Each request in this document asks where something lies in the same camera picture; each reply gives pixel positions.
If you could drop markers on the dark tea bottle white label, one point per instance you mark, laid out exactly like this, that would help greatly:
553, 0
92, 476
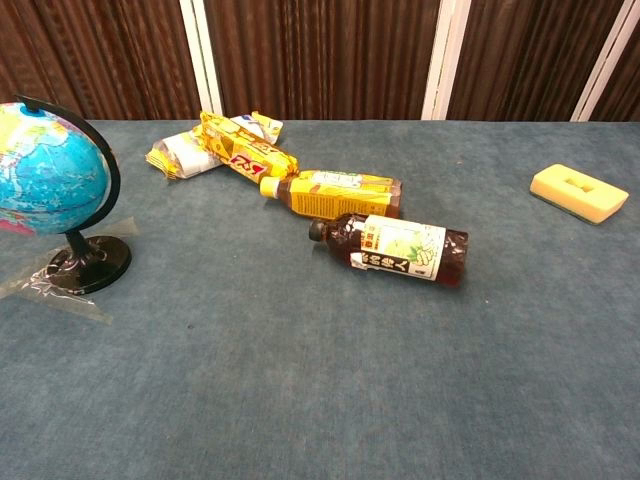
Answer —
400, 247

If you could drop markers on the tea bottle with yellow label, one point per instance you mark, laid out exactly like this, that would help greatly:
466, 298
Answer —
340, 197

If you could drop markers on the small white yellow snack packet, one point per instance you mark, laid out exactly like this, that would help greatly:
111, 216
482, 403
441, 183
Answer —
265, 127

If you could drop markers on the white and yellow snack bag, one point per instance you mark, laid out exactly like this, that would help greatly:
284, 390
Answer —
182, 152

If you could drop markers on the yellow snack pack red logo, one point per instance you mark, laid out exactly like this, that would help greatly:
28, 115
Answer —
240, 150

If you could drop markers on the blue table cloth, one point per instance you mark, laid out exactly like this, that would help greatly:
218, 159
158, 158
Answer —
320, 360

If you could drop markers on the yellow sponge with green pad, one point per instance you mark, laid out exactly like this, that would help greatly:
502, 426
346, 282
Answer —
575, 192

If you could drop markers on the brown ribbed screen panel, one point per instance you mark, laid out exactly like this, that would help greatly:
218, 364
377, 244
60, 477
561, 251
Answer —
530, 55
320, 55
100, 50
622, 95

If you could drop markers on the white screen frame post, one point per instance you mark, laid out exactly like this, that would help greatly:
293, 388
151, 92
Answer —
200, 55
607, 65
445, 55

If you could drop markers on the clear adhesive tape strip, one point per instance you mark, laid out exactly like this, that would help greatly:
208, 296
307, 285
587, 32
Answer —
85, 307
125, 228

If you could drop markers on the blue globe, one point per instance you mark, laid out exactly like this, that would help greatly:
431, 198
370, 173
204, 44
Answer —
50, 170

